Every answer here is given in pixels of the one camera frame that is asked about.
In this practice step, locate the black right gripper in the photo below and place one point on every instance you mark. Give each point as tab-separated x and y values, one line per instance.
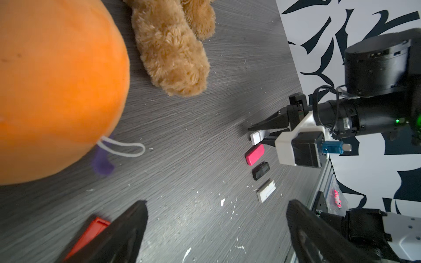
283	118

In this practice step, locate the orange plush fish toy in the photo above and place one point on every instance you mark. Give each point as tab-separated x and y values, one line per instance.
64	83

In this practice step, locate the brown teddy bear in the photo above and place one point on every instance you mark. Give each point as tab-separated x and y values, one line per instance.
169	36

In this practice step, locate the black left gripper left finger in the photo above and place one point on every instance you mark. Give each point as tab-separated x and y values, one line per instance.
120	242

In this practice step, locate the white paper tag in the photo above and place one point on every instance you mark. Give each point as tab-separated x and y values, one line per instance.
266	190

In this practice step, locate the black usb drive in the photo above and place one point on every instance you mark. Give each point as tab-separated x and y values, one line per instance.
260	170

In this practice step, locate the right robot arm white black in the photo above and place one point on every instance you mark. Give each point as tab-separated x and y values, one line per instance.
381	93

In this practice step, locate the pink toy figure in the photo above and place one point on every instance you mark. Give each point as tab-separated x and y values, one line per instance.
337	199

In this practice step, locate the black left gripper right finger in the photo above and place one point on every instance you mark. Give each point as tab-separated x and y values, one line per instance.
314	241

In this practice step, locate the white usb drive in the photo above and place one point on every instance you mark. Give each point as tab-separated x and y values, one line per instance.
258	136

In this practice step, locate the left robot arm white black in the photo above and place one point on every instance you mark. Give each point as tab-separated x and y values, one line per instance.
361	236

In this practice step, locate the red usb drive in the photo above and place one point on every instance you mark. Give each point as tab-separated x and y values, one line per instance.
93	230

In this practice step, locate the pink usb drive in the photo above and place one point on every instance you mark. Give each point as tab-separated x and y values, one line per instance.
254	154

